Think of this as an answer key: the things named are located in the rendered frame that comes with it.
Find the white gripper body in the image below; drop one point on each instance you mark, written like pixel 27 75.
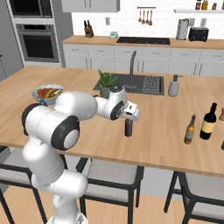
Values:
pixel 133 115

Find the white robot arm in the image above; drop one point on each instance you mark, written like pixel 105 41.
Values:
pixel 48 125

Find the dark brown bottle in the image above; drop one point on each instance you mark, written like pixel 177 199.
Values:
pixel 128 128

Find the dark grey sink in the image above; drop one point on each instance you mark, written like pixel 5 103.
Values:
pixel 148 84

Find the green potted plant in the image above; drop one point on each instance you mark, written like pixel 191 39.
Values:
pixel 105 83

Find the grey tap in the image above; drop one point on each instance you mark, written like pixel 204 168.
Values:
pixel 132 67

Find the grey soap dispenser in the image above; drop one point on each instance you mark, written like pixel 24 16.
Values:
pixel 173 87

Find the grey base cupboard run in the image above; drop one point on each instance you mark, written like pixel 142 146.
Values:
pixel 151 59

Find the amber glass bottle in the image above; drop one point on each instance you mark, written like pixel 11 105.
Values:
pixel 189 132

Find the grey cushioned black stool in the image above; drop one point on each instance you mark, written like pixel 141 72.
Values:
pixel 112 178
pixel 14 172
pixel 204 189

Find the black hob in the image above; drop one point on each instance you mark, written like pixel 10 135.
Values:
pixel 143 40

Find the dark wine bottle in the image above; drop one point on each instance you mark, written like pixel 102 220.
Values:
pixel 208 125

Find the small teal timer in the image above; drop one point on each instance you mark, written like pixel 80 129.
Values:
pixel 113 34

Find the bowl of fruit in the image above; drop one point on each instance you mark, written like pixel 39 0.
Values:
pixel 46 92

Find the wooden knife block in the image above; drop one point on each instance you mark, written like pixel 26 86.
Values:
pixel 88 30

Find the grey metal canister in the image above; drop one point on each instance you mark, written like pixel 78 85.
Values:
pixel 182 29

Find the black toaster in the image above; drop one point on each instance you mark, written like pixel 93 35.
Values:
pixel 198 34

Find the red jar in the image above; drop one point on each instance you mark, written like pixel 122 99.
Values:
pixel 198 5

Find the yellow jar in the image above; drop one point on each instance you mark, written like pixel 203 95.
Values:
pixel 205 5

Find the small brown jar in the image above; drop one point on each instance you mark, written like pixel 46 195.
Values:
pixel 214 6

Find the steel microwave oven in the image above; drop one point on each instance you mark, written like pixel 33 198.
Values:
pixel 30 8

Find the rail with hanging utensils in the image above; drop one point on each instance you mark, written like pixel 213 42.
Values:
pixel 146 16

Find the grey wall cupboard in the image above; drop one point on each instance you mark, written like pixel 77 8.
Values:
pixel 90 5

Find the steel wall oven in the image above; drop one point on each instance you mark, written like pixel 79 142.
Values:
pixel 38 43

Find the white wall shelf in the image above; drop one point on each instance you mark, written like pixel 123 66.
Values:
pixel 201 11

